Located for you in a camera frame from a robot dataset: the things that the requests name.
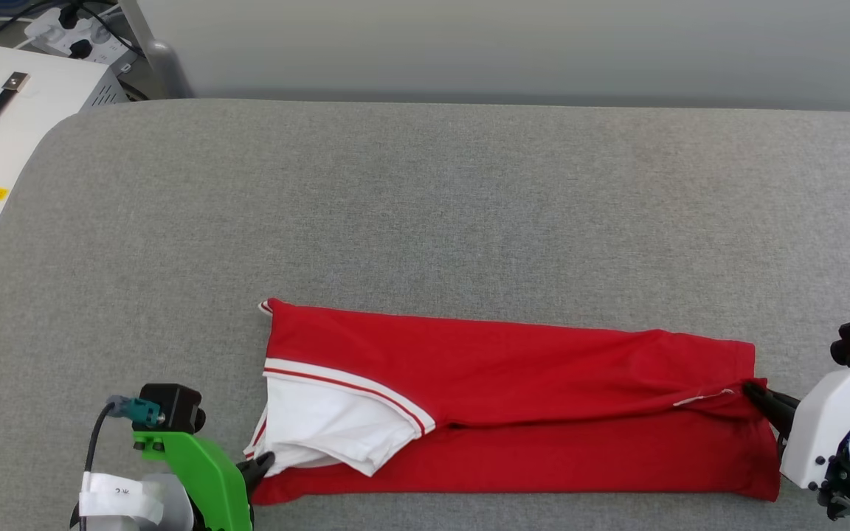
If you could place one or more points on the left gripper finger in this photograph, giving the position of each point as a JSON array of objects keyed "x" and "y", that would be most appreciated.
[
  {"x": 249, "y": 476},
  {"x": 263, "y": 461}
]

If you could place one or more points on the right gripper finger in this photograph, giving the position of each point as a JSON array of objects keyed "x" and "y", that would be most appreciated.
[
  {"x": 778, "y": 424},
  {"x": 775, "y": 398}
]

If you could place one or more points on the grey metal partition foot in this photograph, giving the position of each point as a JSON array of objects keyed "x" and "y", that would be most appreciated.
[{"x": 168, "y": 74}]

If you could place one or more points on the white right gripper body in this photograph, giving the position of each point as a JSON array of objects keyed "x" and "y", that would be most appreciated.
[{"x": 823, "y": 420}]

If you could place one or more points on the black power plug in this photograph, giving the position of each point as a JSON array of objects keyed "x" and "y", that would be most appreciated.
[
  {"x": 80, "y": 49},
  {"x": 68, "y": 16}
]

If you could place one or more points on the white equipment box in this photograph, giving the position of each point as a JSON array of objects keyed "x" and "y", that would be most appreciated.
[{"x": 41, "y": 110}]

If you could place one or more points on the white paper tape label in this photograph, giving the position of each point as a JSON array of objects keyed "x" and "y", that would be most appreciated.
[{"x": 115, "y": 498}]

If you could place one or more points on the teal left camera connector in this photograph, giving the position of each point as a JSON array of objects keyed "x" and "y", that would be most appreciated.
[{"x": 137, "y": 411}]

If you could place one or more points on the white power strip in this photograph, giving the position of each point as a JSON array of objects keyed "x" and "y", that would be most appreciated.
[{"x": 104, "y": 44}]

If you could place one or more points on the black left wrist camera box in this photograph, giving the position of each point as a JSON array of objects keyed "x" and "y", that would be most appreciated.
[{"x": 174, "y": 409}]

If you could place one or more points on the white partition panel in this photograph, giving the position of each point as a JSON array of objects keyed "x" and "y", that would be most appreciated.
[{"x": 506, "y": 44}]

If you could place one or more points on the red and white t-shirt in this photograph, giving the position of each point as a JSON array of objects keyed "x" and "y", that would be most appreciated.
[{"x": 506, "y": 383}]

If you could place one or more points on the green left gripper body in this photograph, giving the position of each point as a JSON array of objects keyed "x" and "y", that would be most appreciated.
[{"x": 207, "y": 479}]

